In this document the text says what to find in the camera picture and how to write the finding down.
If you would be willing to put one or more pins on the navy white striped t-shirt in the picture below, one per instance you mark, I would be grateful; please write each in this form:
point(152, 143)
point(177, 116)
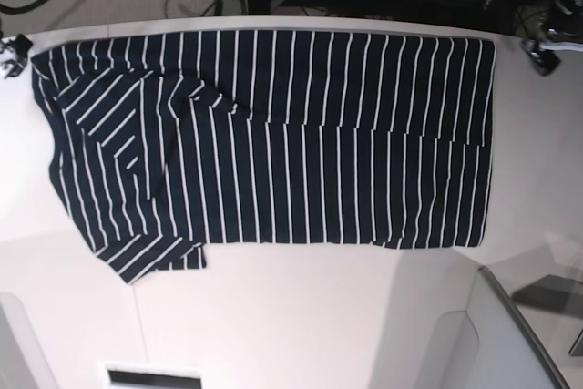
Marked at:
point(167, 143)

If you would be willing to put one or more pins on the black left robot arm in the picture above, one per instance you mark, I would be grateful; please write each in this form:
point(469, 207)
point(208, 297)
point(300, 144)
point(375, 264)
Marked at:
point(559, 28)

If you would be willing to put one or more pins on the grey monitor edge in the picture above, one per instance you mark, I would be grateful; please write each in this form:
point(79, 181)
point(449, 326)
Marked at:
point(510, 355)

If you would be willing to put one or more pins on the white slotted box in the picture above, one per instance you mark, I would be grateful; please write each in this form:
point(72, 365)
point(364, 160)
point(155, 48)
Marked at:
point(127, 377)

